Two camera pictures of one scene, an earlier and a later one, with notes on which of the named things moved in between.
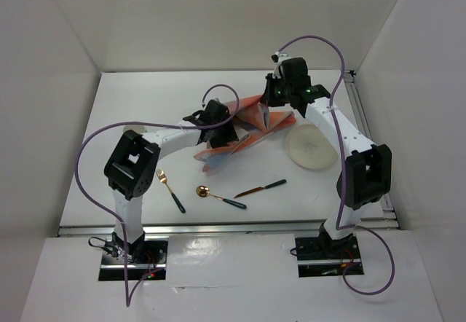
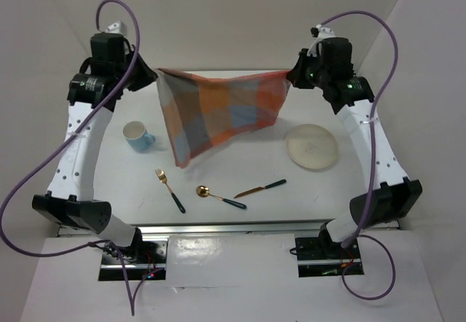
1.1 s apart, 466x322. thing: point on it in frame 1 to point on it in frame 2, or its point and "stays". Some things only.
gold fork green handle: (163, 179) stays
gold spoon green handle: (203, 191) stays
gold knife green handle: (261, 188) stays
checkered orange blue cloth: (253, 117) to (200, 112)
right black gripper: (269, 98) to (295, 75)
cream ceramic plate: (307, 146) stays
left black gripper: (228, 135) to (147, 76)
